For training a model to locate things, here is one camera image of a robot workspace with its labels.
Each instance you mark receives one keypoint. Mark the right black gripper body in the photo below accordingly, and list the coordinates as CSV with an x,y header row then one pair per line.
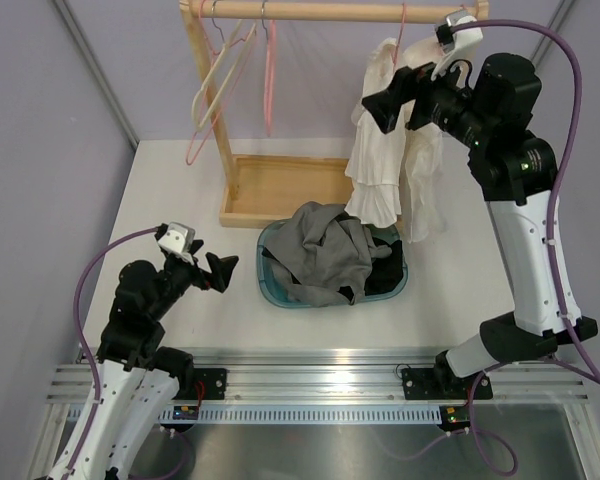
x,y
441,101

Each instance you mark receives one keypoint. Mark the slotted cable duct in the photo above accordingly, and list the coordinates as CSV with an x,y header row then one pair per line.
x,y
401,414

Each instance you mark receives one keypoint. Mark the grey dress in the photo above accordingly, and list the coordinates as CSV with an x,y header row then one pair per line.
x,y
313,226

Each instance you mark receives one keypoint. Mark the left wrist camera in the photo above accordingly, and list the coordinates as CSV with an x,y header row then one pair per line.
x,y
176,239

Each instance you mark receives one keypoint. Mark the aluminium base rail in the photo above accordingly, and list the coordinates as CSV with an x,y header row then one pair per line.
x,y
367,376

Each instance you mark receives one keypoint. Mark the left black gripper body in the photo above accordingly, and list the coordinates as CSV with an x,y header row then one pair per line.
x,y
182,274

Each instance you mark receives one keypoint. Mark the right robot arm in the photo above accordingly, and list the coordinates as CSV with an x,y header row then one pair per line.
x,y
517,172

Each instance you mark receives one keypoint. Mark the teal plastic tray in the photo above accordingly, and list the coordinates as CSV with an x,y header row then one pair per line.
x,y
265,270

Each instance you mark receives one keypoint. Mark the black dress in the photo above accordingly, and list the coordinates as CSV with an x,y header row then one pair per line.
x,y
330,278

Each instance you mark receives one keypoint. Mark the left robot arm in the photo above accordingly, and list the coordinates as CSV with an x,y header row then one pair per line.
x,y
134,376

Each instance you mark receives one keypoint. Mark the white wooden hanger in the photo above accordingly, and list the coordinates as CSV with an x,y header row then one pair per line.
x,y
219,70

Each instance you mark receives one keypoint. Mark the cream white garment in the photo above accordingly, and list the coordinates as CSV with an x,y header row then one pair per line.
x,y
421,170

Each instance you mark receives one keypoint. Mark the wooden clothes rack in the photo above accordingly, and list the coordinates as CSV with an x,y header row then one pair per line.
x,y
261,189

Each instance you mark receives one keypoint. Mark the white pleated blouse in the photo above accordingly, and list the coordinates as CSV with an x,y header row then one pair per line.
x,y
376,159

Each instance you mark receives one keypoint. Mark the pink wire hanger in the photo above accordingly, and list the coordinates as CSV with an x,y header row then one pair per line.
x,y
200,135

